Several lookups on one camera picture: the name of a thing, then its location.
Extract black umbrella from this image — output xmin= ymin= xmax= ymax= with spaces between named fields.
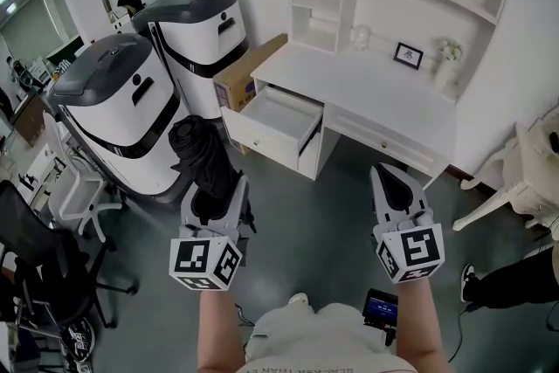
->
xmin=168 ymin=114 xmax=257 ymax=232

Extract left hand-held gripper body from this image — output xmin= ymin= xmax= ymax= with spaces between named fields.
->
xmin=169 ymin=222 xmax=244 ymax=292

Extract person's right forearm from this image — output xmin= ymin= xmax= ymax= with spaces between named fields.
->
xmin=395 ymin=280 xmax=452 ymax=373

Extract white vase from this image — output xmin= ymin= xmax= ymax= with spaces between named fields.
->
xmin=434 ymin=58 xmax=460 ymax=91

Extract white ornate chair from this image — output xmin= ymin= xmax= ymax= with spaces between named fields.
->
xmin=452 ymin=104 xmax=559 ymax=232

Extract white black wheeled machine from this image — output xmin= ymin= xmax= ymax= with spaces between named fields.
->
xmin=46 ymin=32 xmax=194 ymax=206
xmin=130 ymin=0 xmax=251 ymax=121

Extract black screen device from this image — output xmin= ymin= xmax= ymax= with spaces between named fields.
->
xmin=362 ymin=287 xmax=400 ymax=331

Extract person's light grey trousers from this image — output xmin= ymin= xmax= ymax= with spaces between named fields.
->
xmin=247 ymin=302 xmax=399 ymax=364

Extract white swivel chair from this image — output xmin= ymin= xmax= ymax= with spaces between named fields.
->
xmin=41 ymin=111 xmax=130 ymax=244

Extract black picture frame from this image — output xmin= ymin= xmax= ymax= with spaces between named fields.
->
xmin=392 ymin=41 xmax=425 ymax=72

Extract wide white drawer front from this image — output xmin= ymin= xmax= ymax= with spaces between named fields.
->
xmin=325 ymin=103 xmax=438 ymax=176

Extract white bust figurine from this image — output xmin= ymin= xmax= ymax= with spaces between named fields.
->
xmin=351 ymin=24 xmax=373 ymax=53

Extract white desk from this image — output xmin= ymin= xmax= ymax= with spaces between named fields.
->
xmin=220 ymin=39 xmax=459 ymax=191

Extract person's white printed shirt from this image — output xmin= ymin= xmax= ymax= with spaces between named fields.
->
xmin=237 ymin=356 xmax=421 ymax=373

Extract brown cardboard box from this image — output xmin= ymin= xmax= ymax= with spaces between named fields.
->
xmin=212 ymin=32 xmax=289 ymax=156

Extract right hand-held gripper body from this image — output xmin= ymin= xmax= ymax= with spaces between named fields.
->
xmin=370 ymin=207 xmax=445 ymax=286

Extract person's left forearm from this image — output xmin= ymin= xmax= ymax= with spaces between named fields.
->
xmin=196 ymin=287 xmax=246 ymax=373

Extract black office chair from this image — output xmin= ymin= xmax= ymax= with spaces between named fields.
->
xmin=0 ymin=178 xmax=141 ymax=329

